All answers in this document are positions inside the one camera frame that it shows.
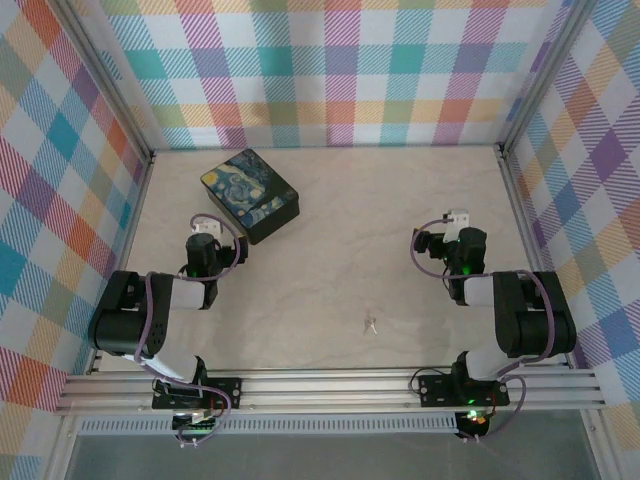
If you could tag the black starry night print box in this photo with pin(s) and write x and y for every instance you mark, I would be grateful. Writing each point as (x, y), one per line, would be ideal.
(250, 192)

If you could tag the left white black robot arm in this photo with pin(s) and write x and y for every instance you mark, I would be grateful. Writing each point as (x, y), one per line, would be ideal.
(120, 325)

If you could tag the aluminium side rail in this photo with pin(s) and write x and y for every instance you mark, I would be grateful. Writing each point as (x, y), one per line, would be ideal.
(517, 200)
(137, 205)

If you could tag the left green-lit controller board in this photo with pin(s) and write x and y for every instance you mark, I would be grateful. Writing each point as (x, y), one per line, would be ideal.
(200, 427)

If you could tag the aluminium frame leg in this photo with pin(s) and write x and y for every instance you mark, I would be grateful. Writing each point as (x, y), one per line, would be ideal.
(597, 445)
(62, 450)

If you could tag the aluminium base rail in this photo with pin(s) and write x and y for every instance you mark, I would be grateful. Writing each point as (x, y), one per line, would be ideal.
(325, 395)

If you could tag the right orange-lit controller board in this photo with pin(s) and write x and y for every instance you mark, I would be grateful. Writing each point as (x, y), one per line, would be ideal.
(475, 420)

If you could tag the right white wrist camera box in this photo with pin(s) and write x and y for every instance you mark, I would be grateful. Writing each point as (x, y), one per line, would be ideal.
(457, 222)

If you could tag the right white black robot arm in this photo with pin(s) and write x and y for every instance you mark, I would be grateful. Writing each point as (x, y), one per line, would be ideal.
(535, 325)

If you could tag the aluminium frame post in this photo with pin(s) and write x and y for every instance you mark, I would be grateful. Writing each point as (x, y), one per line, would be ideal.
(541, 75)
(116, 90)

